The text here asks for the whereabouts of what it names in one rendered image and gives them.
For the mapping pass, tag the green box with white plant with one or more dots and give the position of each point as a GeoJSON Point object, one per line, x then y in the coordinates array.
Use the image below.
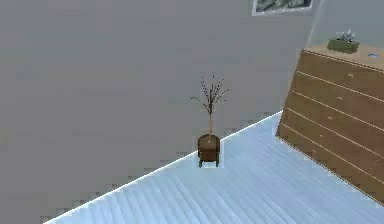
{"type": "Point", "coordinates": [342, 45]}

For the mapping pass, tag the small blue round dish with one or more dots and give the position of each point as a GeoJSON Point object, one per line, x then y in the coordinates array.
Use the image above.
{"type": "Point", "coordinates": [373, 55]}

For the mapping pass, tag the bare house plant brown pot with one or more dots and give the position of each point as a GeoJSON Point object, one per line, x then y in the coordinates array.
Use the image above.
{"type": "Point", "coordinates": [209, 148]}

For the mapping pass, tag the framed wall picture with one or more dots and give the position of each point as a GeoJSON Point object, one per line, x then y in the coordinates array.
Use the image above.
{"type": "Point", "coordinates": [281, 4]}

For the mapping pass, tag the brown wooden chest of drawers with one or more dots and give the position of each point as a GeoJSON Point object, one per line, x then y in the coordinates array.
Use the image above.
{"type": "Point", "coordinates": [336, 113]}

